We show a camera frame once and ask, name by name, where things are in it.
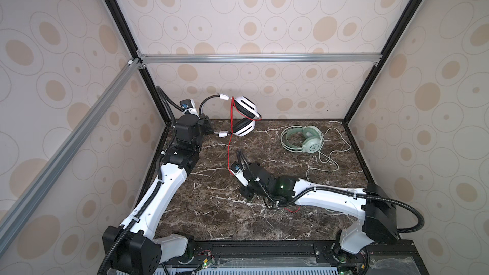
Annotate red headphone cable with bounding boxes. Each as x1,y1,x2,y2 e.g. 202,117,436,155
227,97,301,214

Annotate black corner frame post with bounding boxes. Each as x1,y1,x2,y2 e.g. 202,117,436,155
104,0,170,123
343,0,423,125

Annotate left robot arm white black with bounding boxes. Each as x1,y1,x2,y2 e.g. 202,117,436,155
98,99,213,274

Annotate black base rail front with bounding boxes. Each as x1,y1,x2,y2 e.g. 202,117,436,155
166,240,428,274

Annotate mint green headphones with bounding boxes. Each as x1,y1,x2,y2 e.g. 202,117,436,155
280,126,324,154

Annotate silver aluminium rail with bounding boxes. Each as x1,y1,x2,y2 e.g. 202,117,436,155
1,57,141,255
138,53,382,64

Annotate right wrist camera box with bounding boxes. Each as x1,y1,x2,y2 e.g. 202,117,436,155
230,162,249,187

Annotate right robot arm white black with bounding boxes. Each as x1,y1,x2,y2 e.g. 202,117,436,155
228,151,425,256

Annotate black corner frame post right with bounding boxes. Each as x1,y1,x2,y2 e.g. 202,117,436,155
343,0,423,125

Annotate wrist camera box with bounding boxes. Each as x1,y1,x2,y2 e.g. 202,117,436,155
180,99,199,116
230,162,249,187

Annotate black corner frame post left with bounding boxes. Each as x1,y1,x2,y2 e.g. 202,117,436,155
104,0,170,123

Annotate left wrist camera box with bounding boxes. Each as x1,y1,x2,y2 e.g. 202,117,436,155
180,99,199,116

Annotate silver aluminium rail left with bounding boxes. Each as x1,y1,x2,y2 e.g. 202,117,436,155
1,57,141,255

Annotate silver aluminium rail back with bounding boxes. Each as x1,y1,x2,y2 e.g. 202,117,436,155
138,53,382,64

